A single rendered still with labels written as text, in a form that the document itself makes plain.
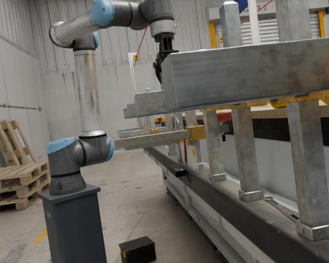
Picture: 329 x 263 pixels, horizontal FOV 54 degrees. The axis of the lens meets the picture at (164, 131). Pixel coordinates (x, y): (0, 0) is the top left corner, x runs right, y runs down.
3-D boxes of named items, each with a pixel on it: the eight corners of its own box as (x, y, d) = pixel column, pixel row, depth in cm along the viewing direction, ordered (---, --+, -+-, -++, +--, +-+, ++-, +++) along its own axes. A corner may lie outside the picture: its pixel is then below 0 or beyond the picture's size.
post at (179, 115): (180, 164, 149) (167, 60, 147) (179, 163, 153) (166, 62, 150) (188, 163, 150) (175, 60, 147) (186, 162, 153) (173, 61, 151)
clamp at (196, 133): (192, 140, 117) (191, 127, 116) (184, 139, 130) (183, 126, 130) (207, 138, 117) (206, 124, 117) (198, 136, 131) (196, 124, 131)
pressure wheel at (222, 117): (217, 143, 119) (213, 112, 119) (211, 142, 127) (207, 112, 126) (237, 140, 120) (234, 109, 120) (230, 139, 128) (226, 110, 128)
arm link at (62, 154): (46, 174, 170) (41, 141, 169) (77, 167, 180) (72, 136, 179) (55, 176, 157) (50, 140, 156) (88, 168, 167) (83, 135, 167)
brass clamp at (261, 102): (243, 108, 67) (241, 83, 66) (221, 110, 80) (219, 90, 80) (271, 104, 68) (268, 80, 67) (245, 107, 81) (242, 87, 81)
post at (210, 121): (216, 203, 100) (197, 49, 98) (213, 200, 104) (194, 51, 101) (227, 201, 101) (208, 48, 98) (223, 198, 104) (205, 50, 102)
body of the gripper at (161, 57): (160, 69, 110) (155, 34, 110) (156, 72, 119) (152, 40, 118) (181, 66, 112) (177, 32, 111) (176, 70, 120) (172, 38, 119)
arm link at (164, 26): (148, 28, 119) (173, 26, 120) (150, 41, 119) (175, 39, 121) (151, 21, 110) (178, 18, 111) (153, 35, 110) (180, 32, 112)
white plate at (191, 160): (197, 173, 116) (194, 146, 116) (181, 164, 142) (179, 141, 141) (198, 173, 116) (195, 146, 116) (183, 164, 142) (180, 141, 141)
